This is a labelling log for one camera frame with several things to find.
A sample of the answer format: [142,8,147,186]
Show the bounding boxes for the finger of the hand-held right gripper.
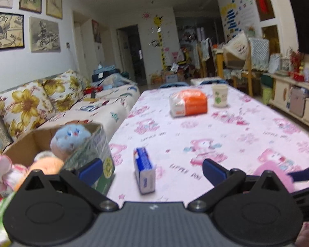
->
[292,186,309,222]
[286,166,309,183]

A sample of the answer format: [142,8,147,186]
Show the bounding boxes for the sofa with cartoon cover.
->
[0,69,141,160]

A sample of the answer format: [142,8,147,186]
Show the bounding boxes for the pink printed tablecloth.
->
[106,84,309,247]

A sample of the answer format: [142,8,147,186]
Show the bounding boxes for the black framed cartoon picture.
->
[0,12,24,53]

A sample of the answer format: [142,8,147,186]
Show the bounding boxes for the orange plush toy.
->
[28,157,65,176]

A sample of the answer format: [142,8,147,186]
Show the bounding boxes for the pencil sketch poster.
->
[29,16,61,53]

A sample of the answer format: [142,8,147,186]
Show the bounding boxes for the blue plush toy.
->
[50,124,92,160]

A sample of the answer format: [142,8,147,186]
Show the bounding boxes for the blue yellow wall note display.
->
[219,0,258,34]

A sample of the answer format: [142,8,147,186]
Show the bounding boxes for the black suitcase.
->
[92,68,122,83]

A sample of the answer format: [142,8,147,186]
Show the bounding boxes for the wooden chair with cloth cover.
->
[196,37,213,77]
[222,30,270,96]

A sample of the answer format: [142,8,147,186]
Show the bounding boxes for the black television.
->
[288,0,309,55]

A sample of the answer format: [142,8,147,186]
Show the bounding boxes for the blue chair back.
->
[159,82,189,88]
[199,79,229,85]

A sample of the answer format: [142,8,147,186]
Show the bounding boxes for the cardboard boxes on floor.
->
[150,69,186,85]

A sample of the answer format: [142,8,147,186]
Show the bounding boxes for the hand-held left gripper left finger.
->
[15,158,119,212]

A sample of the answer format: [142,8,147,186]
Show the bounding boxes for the small blue white box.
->
[133,147,156,195]

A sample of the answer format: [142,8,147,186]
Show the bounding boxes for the brown framed sketch picture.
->
[45,0,63,19]

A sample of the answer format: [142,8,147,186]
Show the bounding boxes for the white paper cup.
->
[211,83,229,108]

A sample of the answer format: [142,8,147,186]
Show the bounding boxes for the orange white tissue pack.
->
[169,89,208,118]

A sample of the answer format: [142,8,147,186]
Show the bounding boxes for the floral pillow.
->
[42,69,85,113]
[0,81,55,141]

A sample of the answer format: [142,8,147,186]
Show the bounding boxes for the giraffe height wall sticker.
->
[153,15,168,71]

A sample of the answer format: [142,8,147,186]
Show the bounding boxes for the red flower bouquet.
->
[289,47,304,73]

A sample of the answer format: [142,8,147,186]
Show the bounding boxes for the folded blue cloth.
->
[94,64,117,72]

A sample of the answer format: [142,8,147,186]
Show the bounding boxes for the red flat box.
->
[83,87,104,95]

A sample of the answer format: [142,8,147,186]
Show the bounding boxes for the dark framed wall picture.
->
[92,19,102,44]

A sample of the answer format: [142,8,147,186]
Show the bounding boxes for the cream low cabinet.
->
[269,71,309,135]

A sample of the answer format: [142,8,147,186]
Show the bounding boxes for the pink white plush toy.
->
[0,149,29,199]

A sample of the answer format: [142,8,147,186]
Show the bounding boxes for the green waste bin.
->
[261,86,274,105]

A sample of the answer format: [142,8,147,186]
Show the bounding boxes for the cardboard box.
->
[0,123,116,205]

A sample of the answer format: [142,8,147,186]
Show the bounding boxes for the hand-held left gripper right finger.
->
[187,158,290,212]

